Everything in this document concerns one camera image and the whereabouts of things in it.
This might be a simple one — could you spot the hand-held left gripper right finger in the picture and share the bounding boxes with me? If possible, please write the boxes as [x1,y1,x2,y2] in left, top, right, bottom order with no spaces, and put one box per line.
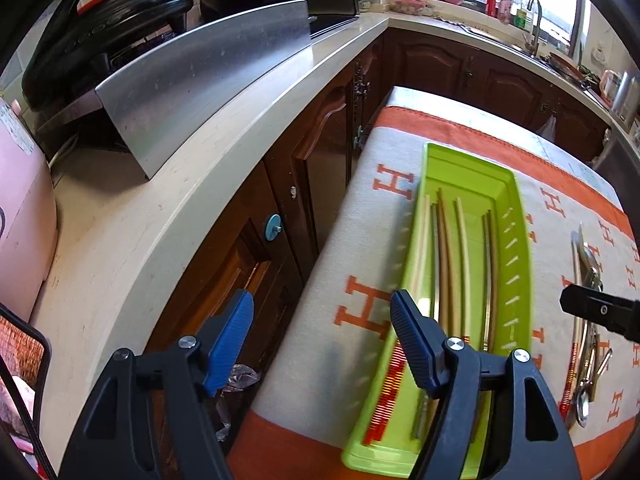
[389,289,582,480]

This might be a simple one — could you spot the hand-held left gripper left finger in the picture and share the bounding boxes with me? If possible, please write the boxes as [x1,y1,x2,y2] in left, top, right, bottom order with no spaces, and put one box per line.
[59,289,256,480]

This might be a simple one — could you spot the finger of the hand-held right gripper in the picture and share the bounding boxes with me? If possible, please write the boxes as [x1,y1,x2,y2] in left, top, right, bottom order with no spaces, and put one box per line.
[559,283,640,346]

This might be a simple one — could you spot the bunch of mixed chopsticks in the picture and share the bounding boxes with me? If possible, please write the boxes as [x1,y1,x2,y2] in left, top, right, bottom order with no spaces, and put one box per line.
[364,187,502,447]

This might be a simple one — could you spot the steel soup spoon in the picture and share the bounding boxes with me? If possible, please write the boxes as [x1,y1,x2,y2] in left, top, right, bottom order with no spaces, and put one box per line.
[574,355,614,429]

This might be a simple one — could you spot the green plastic utensil tray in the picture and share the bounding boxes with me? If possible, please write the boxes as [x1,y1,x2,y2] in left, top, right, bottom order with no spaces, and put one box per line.
[341,142,536,480]

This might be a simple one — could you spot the crumpled clear plastic bag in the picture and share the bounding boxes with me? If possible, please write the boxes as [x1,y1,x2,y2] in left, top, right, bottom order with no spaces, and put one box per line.
[214,363,262,442]

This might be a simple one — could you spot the orange letter printed blanket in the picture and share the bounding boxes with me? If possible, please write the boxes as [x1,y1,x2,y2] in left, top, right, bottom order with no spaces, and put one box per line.
[227,104,640,480]

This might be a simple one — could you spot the white kitchen countertop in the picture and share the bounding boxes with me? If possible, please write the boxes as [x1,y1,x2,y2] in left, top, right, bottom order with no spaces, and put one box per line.
[27,2,640,463]

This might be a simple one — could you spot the brown wooden base cabinets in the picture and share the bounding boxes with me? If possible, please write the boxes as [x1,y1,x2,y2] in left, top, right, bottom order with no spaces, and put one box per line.
[144,27,615,461]

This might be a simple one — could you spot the black framed screen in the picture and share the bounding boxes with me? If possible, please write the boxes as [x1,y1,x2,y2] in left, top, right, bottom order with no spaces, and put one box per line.
[0,302,55,480]

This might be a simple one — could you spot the steel electric kettle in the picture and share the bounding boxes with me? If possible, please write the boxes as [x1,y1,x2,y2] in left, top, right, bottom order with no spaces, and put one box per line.
[612,72,640,127]

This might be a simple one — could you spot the pink and white kettle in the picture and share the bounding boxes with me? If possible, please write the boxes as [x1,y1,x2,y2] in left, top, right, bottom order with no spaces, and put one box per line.
[597,70,624,106]

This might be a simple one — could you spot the white patterned tablecloth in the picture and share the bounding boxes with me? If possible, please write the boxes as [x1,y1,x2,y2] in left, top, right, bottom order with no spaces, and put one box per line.
[384,85,627,202]

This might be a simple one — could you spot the pink kitchen appliance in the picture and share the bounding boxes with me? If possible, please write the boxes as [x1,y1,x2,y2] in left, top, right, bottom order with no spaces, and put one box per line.
[0,97,59,324]

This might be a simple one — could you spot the red pan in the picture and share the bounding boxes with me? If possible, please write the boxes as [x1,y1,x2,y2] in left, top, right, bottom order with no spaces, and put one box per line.
[547,51,587,79]

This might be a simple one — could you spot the plain steel splash guard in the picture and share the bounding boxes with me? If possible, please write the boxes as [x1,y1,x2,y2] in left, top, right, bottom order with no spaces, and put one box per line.
[94,0,314,181]

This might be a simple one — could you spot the steel faucet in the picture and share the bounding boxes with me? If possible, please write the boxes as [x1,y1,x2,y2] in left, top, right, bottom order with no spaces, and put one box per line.
[522,0,545,59]

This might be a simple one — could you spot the steel sink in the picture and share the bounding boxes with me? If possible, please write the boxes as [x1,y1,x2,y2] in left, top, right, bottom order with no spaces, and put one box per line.
[465,25,552,62]

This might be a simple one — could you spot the black gas stove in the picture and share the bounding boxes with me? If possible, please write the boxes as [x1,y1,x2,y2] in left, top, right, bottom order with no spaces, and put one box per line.
[307,12,360,39]

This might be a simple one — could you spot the pink lidded food container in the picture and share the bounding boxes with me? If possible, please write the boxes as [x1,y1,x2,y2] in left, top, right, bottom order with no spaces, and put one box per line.
[392,0,431,16]

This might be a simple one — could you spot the white cable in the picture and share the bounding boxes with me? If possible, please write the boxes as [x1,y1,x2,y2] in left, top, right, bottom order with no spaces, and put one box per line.
[47,132,82,169]

